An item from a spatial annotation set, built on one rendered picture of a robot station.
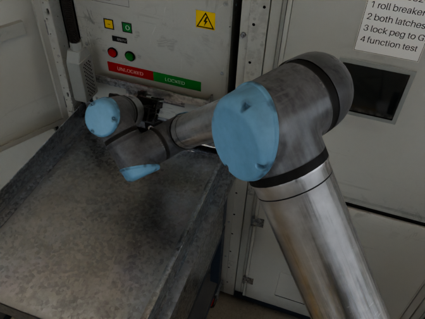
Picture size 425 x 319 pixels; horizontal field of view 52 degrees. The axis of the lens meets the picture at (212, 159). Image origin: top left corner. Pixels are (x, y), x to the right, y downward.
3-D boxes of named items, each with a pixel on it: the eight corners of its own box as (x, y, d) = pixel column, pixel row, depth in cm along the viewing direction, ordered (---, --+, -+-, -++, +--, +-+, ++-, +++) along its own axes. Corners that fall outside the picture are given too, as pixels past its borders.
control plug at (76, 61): (87, 104, 140) (77, 55, 128) (74, 100, 141) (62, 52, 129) (99, 90, 146) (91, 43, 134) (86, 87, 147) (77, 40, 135)
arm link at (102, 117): (94, 146, 105) (73, 110, 105) (118, 138, 117) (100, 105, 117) (124, 128, 102) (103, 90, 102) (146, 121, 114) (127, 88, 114)
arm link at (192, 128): (371, 20, 63) (177, 109, 122) (314, 49, 57) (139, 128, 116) (401, 93, 64) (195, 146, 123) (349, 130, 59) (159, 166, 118)
